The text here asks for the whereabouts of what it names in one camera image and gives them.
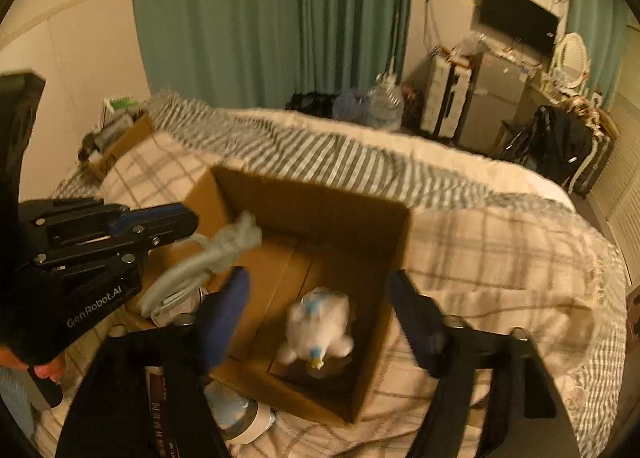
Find green curtain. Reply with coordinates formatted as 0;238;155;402
297;0;409;94
132;0;299;108
566;0;629;110

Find white plush toy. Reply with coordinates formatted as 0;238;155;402
277;287;355;371

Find black jacket on chair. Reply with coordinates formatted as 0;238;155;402
497;106;594;189

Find silver mini fridge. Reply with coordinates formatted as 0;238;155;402
454;53;527;155

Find dark suitcase by wardrobe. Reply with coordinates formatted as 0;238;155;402
573;133;615;198

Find white louvred wardrobe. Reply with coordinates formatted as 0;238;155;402
591;26;639;289

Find beige plaid blanket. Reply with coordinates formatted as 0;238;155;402
34;130;601;458

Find grey cable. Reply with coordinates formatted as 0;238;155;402
138;209;264;319

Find large open cardboard box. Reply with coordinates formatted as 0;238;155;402
183;166;410;426

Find middle green curtain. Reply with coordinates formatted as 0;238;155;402
297;0;409;94

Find white dressing table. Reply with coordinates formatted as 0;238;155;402
529;82;606;194

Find grey checked bed sheet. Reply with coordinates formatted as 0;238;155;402
49;90;629;458

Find oval white vanity mirror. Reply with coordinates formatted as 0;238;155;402
550;33;591;96

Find roll of wide tape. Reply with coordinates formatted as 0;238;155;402
204;380;276;445

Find large clear water jug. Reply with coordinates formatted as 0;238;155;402
362;73;405;132

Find right green curtain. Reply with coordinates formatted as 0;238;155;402
566;0;629;110

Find small cardboard box with clutter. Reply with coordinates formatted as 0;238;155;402
78;96;155;181

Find black wall television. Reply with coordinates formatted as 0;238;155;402
478;0;560;58

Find white suitcase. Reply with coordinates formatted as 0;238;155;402
420;49;472;140

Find left green curtain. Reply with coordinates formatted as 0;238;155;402
132;0;299;108

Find person's left hand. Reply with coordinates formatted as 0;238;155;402
0;344;66;384

